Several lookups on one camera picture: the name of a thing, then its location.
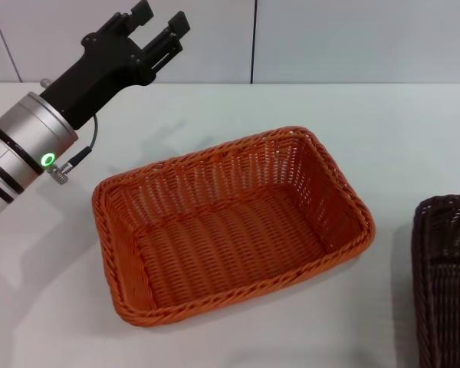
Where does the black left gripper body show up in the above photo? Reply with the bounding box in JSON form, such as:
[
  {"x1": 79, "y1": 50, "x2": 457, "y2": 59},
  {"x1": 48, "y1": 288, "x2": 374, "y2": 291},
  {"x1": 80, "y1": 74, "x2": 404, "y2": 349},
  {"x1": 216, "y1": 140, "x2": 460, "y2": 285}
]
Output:
[{"x1": 39, "y1": 14, "x2": 155, "y2": 130}]

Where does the orange woven plastic basket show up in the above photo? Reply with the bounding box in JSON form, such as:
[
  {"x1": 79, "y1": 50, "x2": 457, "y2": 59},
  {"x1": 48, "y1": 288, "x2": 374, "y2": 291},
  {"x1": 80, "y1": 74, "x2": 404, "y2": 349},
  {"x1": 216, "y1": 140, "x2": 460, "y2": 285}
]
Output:
[{"x1": 93, "y1": 125, "x2": 377, "y2": 330}]

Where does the dark brown woven basket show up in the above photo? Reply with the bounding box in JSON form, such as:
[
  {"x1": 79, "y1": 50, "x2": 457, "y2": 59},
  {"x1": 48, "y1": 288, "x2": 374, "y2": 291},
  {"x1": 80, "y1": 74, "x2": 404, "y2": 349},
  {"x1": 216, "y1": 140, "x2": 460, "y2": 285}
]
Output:
[{"x1": 412, "y1": 194, "x2": 460, "y2": 368}]

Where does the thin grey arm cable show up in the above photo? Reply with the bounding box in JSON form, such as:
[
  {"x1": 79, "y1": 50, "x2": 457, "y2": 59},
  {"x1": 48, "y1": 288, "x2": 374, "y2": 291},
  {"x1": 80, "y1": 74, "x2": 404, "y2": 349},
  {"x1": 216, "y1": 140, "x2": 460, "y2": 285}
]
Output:
[{"x1": 48, "y1": 113, "x2": 100, "y2": 186}]

